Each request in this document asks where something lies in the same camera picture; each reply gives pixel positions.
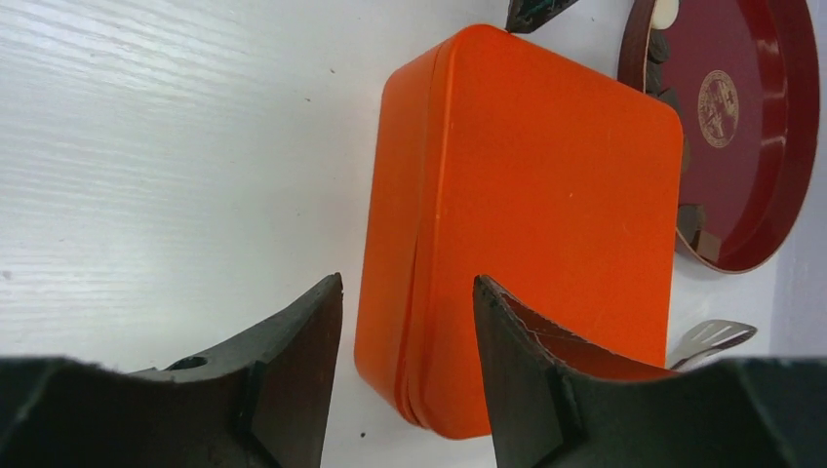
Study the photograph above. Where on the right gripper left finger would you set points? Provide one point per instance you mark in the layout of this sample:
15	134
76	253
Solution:
260	398

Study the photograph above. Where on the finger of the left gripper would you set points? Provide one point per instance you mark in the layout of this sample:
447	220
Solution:
526	16

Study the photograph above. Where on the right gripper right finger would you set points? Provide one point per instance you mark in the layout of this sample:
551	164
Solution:
555	399

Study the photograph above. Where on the orange box lid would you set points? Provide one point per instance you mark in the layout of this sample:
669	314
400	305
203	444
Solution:
558	182

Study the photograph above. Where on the metal tongs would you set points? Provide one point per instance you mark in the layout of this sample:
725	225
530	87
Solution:
707	339

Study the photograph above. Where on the round red tray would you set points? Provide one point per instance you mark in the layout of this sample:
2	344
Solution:
743	77

